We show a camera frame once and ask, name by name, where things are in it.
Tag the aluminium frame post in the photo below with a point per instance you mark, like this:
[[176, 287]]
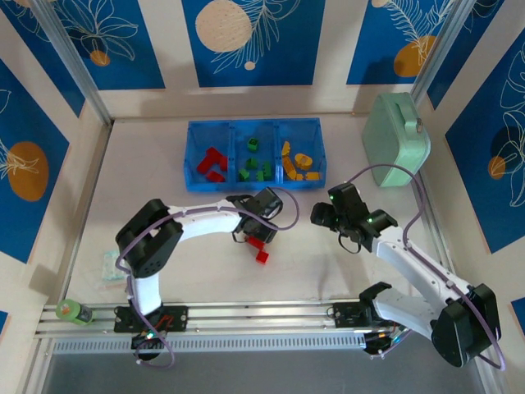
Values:
[[435, 53], [82, 78]]

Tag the blue floral wall panel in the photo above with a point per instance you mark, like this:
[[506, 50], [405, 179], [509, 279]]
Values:
[[484, 164], [266, 61], [24, 123], [381, 24], [123, 65]]

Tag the aluminium mounting rail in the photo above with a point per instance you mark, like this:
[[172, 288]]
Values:
[[246, 316]]

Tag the yellow small brick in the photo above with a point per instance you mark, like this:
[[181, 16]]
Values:
[[286, 148]]

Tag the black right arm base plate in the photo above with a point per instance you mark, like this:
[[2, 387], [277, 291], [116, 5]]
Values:
[[348, 314]]

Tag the red curved-top brick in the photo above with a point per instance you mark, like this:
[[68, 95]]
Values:
[[215, 177]]

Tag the green tape roll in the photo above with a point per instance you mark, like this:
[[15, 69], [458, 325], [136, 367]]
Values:
[[67, 310]]

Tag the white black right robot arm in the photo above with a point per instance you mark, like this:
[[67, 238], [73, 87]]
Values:
[[418, 262]]

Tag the clear plastic packet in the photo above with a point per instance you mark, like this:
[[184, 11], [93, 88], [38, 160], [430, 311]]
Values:
[[110, 267]]

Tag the green two-by-four brick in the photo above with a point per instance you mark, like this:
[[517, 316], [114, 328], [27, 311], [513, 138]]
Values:
[[262, 177], [267, 166]]

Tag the yellow curved-top brick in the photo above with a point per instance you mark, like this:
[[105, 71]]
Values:
[[289, 167]]

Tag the yellow label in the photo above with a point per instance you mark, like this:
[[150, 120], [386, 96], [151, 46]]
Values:
[[303, 161]]

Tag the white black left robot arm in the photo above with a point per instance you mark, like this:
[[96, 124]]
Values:
[[197, 223]]

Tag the red two-by-two brick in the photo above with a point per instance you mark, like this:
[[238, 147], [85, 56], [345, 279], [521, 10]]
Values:
[[256, 243], [261, 257]]

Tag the green two-by-two brick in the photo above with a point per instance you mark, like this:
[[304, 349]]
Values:
[[251, 163], [244, 175], [253, 143]]

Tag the mint green carry case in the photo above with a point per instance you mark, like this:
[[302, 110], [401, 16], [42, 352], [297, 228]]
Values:
[[393, 139]]

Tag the aluminium table edge rail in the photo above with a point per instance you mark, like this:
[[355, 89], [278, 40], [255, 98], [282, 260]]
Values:
[[434, 221], [91, 193]]

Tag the red two-by-four brick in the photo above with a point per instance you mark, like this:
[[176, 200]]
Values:
[[221, 163], [205, 165]]

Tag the yellow two-by-four brick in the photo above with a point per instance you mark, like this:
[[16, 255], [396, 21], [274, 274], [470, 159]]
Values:
[[313, 175]]

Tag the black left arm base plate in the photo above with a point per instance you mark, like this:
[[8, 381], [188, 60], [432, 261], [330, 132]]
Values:
[[176, 318]]

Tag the yellow two-by-two brick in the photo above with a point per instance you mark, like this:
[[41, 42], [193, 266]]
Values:
[[298, 177]]

